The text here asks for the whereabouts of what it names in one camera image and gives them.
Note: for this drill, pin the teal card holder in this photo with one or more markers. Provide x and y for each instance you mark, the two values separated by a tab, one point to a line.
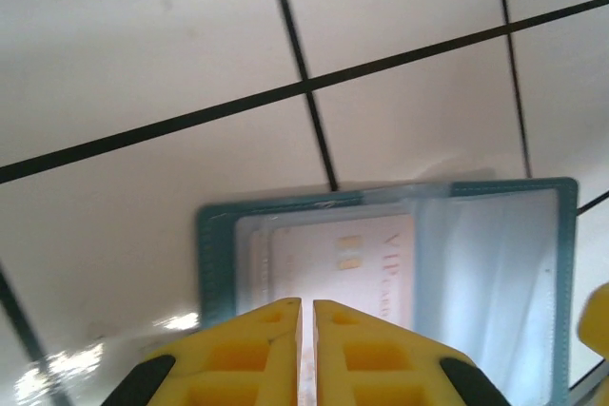
499	258

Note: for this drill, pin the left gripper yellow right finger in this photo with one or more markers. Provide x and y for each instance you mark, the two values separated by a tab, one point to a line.
380	358

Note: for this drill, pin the pale pink credit card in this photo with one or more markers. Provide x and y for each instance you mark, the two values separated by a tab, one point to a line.
361	258

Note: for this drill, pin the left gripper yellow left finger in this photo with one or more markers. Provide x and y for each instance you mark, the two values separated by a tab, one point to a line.
238	358

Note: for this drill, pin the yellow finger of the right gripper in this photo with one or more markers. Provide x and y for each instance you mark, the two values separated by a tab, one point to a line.
597	320

